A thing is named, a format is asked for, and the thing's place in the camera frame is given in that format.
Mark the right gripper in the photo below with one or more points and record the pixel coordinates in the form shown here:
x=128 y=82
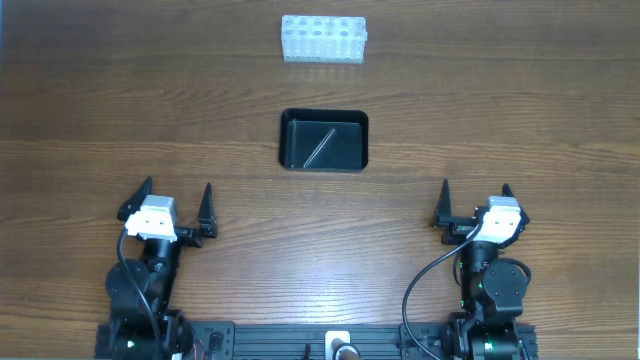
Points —
x=462 y=227

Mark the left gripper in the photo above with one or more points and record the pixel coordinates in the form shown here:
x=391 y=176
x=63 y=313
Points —
x=189 y=235

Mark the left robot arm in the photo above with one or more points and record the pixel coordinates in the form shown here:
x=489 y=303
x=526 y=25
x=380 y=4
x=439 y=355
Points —
x=131 y=290

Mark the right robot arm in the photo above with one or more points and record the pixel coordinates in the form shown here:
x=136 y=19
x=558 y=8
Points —
x=497 y=290

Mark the black tray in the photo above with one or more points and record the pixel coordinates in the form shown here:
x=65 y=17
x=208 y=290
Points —
x=350 y=150

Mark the clear test tube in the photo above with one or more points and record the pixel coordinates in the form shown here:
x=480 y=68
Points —
x=320 y=147

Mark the white test tube rack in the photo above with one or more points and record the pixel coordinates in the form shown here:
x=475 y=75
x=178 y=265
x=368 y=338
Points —
x=324 y=41

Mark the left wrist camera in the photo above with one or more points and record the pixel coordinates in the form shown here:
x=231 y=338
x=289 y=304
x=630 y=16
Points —
x=152 y=219

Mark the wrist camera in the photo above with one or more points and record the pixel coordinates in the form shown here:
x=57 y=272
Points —
x=501 y=220
x=152 y=219

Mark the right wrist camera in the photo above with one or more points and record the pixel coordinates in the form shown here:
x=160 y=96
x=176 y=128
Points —
x=501 y=220

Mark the mounting rail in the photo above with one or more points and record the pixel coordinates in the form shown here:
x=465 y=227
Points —
x=280 y=342

